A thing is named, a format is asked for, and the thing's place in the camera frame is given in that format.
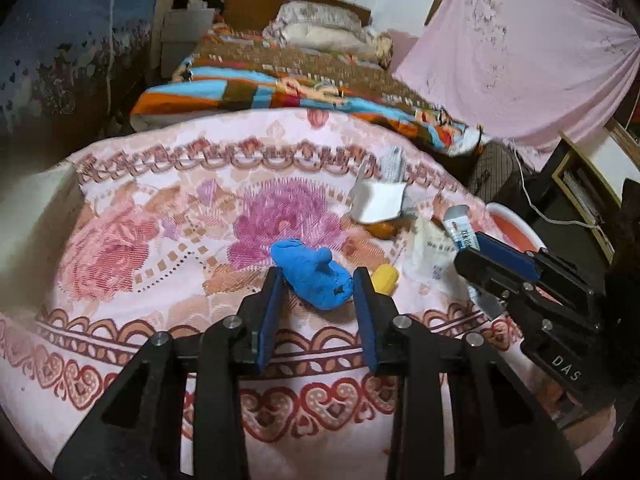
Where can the orange fruit peel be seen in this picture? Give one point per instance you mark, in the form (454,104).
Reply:
(383,230)

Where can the wooden bed headboard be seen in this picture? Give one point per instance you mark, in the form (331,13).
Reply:
(257,14)

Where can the white bedside cabinet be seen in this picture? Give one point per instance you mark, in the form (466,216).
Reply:
(181,32)

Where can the colourful striped bed quilt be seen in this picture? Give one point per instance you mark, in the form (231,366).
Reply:
(230,71)

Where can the yellow bottle cap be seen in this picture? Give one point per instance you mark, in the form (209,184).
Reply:
(384,279)

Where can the white crumpled plastic bag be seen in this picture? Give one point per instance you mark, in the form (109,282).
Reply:
(430,259)

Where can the blue glove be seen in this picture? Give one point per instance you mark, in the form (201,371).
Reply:
(312,274)

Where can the red plastic basin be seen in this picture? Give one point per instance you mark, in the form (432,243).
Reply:
(519,234)

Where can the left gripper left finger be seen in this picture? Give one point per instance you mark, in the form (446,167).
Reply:
(260,315)

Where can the blue fabric wardrobe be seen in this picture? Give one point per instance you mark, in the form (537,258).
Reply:
(64,58)

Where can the pink hanging sheet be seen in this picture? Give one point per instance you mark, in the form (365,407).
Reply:
(528,71)

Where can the pink floral blanket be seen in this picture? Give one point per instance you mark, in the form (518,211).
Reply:
(176,229)

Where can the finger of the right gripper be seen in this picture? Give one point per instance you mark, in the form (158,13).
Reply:
(510,258)
(487,275)

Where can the stack of papers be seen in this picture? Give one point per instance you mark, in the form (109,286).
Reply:
(585,202)

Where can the wooden desk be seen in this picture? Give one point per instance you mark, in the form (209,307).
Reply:
(602,163)

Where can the cream pillow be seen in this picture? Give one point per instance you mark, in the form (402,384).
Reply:
(367,44)

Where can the white paper box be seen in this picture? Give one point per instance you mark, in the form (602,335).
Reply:
(375,200)

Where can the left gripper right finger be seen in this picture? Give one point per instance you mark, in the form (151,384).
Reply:
(375,313)

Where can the black mesh fan heater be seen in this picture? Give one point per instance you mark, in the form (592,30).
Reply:
(495,173)

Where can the floral pillow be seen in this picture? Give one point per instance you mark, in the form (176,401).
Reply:
(317,14)

